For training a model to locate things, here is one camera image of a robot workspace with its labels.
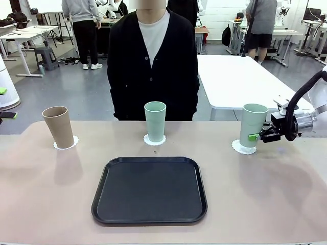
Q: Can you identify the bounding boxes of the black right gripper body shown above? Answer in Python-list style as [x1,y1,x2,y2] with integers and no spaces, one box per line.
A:
[270,111,291,136]

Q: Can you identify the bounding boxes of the light green plastic cup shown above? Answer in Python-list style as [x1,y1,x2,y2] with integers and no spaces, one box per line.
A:
[144,101,167,143]
[239,103,269,149]

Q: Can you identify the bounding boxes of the white scalloped paper coaster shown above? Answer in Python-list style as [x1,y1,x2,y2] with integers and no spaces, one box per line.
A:
[231,138,258,155]
[53,135,79,151]
[143,133,168,146]

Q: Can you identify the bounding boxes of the brown plastic cup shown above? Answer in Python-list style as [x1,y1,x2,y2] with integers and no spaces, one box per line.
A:
[41,106,75,150]

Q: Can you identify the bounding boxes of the person's left forearm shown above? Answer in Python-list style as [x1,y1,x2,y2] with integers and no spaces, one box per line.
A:
[188,73,201,117]

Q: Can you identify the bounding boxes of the person's right forearm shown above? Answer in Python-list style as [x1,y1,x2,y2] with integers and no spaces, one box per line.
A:
[107,73,125,121]

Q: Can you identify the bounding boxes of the white perforated cylinder appliance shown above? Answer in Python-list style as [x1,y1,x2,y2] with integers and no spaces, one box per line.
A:
[0,59,21,108]

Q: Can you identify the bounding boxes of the large white table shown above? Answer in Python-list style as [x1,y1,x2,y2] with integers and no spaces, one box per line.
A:
[197,55,315,121]

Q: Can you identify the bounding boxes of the grey plastic stool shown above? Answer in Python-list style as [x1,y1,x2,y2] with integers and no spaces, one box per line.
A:
[34,47,60,72]

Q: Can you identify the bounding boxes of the white desk with metal legs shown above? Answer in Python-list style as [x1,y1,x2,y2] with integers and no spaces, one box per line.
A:
[0,24,60,78]

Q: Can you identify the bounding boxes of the black bag on desk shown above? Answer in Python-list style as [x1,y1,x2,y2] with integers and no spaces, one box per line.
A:
[0,11,29,29]

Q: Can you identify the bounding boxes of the black tripod pole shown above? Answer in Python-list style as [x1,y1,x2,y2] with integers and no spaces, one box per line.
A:
[241,0,259,58]

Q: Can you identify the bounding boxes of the white lab desk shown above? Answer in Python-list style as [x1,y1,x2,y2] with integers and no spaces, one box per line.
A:
[228,19,300,67]

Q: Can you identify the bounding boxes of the black hanging backpack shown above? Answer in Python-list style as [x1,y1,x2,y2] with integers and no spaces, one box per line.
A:
[221,24,232,47]

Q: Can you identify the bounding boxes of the person in grey hoodie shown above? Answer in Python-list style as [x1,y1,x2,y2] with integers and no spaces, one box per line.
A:
[61,0,104,71]

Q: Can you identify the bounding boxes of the person in grey t-shirt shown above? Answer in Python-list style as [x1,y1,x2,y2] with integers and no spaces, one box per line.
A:
[244,0,278,66]

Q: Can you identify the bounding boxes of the wooden topped small desk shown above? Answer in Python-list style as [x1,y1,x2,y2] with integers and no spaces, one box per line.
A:
[195,27,210,55]

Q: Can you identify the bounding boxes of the black plastic tray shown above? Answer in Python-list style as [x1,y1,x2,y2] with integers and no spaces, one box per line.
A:
[90,156,208,226]

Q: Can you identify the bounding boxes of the person in black cardigan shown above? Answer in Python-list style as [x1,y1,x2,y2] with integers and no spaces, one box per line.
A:
[107,0,201,121]

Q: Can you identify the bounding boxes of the person in dark clothes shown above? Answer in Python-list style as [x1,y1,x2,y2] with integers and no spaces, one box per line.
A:
[167,0,199,28]

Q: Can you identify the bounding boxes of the black braided cable sleeve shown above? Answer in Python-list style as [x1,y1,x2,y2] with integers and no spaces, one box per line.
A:
[284,70,327,142]

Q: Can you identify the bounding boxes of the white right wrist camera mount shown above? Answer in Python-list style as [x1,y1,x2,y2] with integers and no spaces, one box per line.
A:
[272,95,302,116]

